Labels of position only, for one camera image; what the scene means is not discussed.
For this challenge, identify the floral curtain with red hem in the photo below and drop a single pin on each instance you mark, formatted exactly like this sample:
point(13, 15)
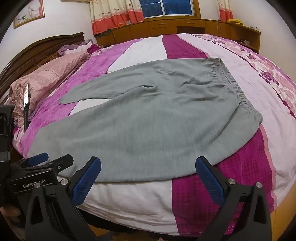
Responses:
point(108, 14)
point(224, 10)

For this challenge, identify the floral bed sheet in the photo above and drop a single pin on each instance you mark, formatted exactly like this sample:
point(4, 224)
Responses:
point(266, 92)

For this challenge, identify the pink and white striped blanket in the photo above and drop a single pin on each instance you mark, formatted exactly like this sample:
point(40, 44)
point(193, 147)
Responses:
point(180, 48)

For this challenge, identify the yellow item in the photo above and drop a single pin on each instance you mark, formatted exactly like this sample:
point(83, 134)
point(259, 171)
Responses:
point(234, 21)

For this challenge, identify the window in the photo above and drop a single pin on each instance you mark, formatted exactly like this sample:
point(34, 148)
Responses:
point(175, 7)

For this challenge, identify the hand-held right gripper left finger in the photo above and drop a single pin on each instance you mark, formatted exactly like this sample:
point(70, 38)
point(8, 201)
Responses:
point(86, 182)

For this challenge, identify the purple ruffled pillow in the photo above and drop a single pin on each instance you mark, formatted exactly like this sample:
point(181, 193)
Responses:
point(76, 47)

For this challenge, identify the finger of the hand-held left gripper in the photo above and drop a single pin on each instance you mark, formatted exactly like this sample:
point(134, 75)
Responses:
point(64, 161)
point(38, 158)

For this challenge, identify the grey pants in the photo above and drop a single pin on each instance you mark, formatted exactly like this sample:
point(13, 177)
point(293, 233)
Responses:
point(138, 129)

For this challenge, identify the smartphone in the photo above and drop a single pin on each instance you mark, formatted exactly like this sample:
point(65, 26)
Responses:
point(26, 92)

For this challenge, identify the pink ruffled pillow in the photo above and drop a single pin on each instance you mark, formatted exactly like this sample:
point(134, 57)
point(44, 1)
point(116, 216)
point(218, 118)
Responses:
point(46, 76)

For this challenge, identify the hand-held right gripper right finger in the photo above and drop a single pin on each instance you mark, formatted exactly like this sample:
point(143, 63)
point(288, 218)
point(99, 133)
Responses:
point(209, 183)

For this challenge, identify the magenta pillow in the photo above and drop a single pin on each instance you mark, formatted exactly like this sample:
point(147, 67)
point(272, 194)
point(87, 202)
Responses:
point(93, 49)

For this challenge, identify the dark wooden headboard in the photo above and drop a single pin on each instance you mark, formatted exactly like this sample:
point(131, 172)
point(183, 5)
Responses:
point(34, 53)

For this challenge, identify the wooden wall cabinet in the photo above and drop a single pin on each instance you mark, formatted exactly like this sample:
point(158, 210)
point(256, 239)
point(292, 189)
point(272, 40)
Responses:
point(161, 24)

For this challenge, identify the person's left hand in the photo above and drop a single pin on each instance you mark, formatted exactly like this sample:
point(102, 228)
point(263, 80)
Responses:
point(9, 210)

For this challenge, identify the framed wall picture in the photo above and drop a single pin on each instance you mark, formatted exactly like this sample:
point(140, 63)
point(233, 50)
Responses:
point(27, 11)

